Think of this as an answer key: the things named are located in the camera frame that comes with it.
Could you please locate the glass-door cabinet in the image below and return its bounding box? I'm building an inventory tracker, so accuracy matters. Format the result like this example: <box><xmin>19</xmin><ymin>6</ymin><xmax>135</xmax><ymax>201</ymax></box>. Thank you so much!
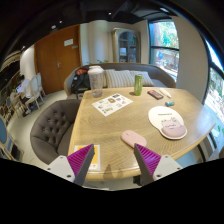
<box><xmin>111</xmin><ymin>27</ymin><xmax>142</xmax><ymax>64</ymax></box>

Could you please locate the black and red box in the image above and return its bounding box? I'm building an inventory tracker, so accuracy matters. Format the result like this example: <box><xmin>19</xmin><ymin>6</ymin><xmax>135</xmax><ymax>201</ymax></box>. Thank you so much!
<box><xmin>147</xmin><ymin>89</ymin><xmax>165</xmax><ymax>101</ymax></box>

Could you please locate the brown wooden door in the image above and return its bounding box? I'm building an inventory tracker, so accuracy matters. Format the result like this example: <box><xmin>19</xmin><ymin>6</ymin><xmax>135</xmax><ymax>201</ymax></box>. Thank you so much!
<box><xmin>34</xmin><ymin>24</ymin><xmax>83</xmax><ymax>95</ymax></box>

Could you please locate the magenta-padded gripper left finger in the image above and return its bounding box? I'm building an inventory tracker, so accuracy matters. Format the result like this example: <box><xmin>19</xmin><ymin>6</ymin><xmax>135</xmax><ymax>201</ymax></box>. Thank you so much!
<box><xmin>45</xmin><ymin>143</ymin><xmax>96</xmax><ymax>187</ymax></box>

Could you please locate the person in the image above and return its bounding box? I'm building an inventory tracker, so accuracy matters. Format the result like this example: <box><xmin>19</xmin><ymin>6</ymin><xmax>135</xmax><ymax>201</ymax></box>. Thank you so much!
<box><xmin>14</xmin><ymin>78</ymin><xmax>33</xmax><ymax>105</ymax></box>

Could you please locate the clear shaker bottle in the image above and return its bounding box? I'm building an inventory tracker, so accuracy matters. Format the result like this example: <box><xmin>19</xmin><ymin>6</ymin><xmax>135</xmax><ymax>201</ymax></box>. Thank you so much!
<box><xmin>87</xmin><ymin>65</ymin><xmax>105</xmax><ymax>98</ymax></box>

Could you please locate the white sticker sheet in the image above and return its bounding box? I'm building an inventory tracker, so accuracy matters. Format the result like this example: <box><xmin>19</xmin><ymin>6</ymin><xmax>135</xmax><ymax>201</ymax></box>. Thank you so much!
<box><xmin>91</xmin><ymin>92</ymin><xmax>134</xmax><ymax>117</ymax></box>

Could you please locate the group of white chairs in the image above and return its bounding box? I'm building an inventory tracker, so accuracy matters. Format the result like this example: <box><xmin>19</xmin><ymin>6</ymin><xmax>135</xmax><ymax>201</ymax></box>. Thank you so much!
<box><xmin>9</xmin><ymin>72</ymin><xmax>46</xmax><ymax>114</ymax></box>

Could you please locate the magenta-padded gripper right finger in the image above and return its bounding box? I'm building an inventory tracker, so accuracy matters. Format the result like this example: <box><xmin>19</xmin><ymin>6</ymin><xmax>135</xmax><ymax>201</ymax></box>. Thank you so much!
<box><xmin>133</xmin><ymin>143</ymin><xmax>184</xmax><ymax>187</ymax></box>

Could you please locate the striped pillow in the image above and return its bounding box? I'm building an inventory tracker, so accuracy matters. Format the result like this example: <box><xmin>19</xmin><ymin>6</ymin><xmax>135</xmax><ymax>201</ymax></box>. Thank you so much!
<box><xmin>101</xmin><ymin>68</ymin><xmax>116</xmax><ymax>88</ymax></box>
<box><xmin>104</xmin><ymin>69</ymin><xmax>136</xmax><ymax>89</ymax></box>
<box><xmin>129</xmin><ymin>70</ymin><xmax>155</xmax><ymax>88</ymax></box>

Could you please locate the white tube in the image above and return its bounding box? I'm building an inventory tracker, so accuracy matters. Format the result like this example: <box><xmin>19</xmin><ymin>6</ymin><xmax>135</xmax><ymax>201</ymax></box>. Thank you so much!
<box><xmin>159</xmin><ymin>87</ymin><xmax>173</xmax><ymax>99</ymax></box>

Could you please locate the grey tufted chair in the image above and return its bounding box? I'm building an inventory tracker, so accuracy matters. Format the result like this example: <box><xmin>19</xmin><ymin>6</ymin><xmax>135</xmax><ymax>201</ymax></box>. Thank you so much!
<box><xmin>29</xmin><ymin>98</ymin><xmax>82</xmax><ymax>165</ymax></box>

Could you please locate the black backpack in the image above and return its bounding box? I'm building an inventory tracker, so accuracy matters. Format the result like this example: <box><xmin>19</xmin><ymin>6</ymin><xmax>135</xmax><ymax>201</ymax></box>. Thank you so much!
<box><xmin>70</xmin><ymin>67</ymin><xmax>92</xmax><ymax>95</ymax></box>

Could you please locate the green drink can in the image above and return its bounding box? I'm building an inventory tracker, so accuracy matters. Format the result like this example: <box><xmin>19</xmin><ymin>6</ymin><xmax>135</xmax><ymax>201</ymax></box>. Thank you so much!
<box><xmin>133</xmin><ymin>74</ymin><xmax>144</xmax><ymax>97</ymax></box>

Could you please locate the grey sofa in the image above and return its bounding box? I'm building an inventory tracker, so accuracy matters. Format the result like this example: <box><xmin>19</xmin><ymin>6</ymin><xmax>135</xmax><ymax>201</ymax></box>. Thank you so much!
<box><xmin>63</xmin><ymin>62</ymin><xmax>177</xmax><ymax>98</ymax></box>

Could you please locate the black-framed window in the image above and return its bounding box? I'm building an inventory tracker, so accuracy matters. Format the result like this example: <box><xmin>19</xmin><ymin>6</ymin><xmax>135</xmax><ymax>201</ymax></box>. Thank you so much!
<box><xmin>148</xmin><ymin>19</ymin><xmax>181</xmax><ymax>81</ymax></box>
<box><xmin>202</xmin><ymin>39</ymin><xmax>224</xmax><ymax>134</ymax></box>

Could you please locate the white mouse pad pink rest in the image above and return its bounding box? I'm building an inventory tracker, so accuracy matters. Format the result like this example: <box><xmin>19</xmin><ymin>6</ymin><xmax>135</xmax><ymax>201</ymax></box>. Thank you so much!
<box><xmin>147</xmin><ymin>105</ymin><xmax>188</xmax><ymax>141</ymax></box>

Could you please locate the pink computer mouse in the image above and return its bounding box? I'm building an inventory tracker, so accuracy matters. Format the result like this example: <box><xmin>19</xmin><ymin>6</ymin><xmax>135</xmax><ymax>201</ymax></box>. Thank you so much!
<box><xmin>121</xmin><ymin>129</ymin><xmax>148</xmax><ymax>149</ymax></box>

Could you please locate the yellow card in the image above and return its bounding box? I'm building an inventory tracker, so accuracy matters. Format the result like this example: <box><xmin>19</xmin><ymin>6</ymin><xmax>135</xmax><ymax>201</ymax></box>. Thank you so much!
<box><xmin>73</xmin><ymin>143</ymin><xmax>101</xmax><ymax>172</ymax></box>

